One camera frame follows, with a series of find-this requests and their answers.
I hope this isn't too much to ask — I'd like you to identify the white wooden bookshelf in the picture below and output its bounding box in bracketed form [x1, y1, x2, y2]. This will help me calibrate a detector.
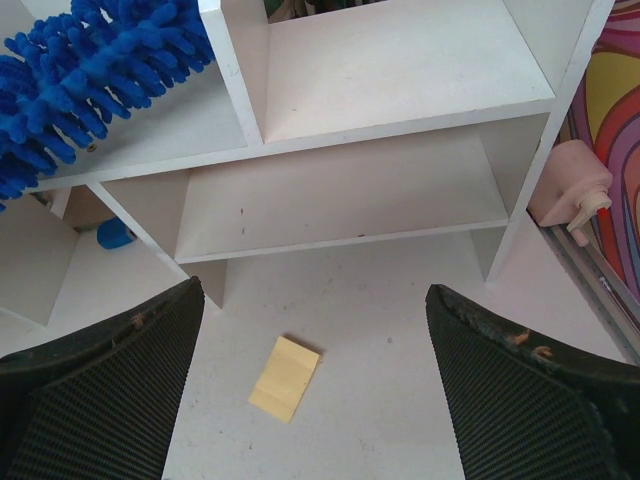
[0, 0, 616, 329]

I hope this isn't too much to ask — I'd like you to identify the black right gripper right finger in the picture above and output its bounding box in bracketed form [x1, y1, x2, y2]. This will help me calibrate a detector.
[425, 284, 639, 479]

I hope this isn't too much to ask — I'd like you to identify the blue pencil sharpener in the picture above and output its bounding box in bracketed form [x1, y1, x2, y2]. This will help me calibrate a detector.
[96, 217, 136, 250]

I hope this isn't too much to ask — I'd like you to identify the blue microfiber duster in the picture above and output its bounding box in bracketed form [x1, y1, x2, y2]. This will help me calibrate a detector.
[1, 1, 215, 202]

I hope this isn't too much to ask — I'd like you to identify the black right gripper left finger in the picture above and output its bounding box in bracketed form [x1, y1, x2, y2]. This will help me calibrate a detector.
[1, 277, 204, 479]

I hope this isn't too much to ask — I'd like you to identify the yellow sticky note pad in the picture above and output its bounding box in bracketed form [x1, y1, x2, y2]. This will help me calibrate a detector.
[248, 336, 322, 424]

